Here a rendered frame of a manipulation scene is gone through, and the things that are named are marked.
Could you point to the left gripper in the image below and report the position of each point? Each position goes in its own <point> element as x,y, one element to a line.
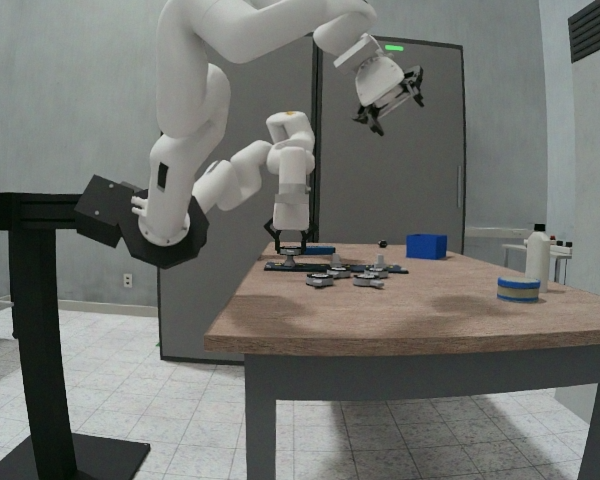
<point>291,217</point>

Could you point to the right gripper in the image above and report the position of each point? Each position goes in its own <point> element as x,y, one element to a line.
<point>378,83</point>

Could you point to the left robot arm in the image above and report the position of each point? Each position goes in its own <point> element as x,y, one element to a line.
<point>242,180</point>

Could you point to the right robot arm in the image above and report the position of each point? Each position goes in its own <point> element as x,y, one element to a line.
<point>240,34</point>

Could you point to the blue box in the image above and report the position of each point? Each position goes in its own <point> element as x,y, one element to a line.
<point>432,247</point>

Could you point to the white plastic bottle with black cap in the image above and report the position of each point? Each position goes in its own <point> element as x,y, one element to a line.
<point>538,255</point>

